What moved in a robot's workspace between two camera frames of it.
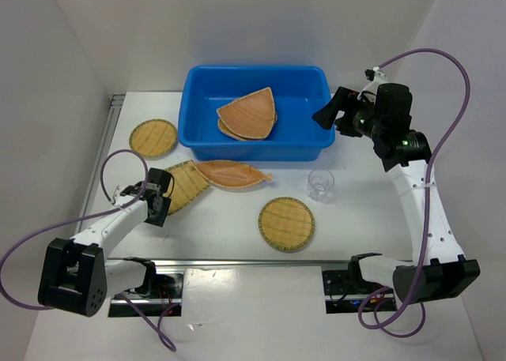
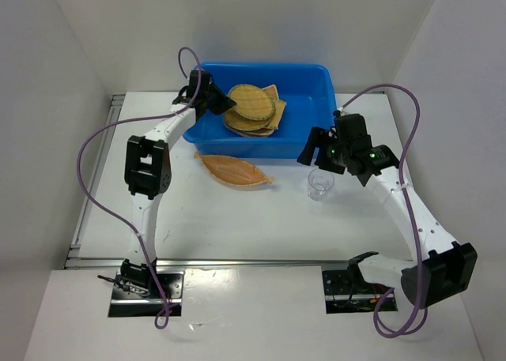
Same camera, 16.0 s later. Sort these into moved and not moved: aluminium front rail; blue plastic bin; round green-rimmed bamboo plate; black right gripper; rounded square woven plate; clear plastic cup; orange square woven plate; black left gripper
Moved: black right gripper; rounded square woven plate; round green-rimmed bamboo plate; black left gripper; orange square woven plate
Not moved: aluminium front rail; clear plastic cup; blue plastic bin
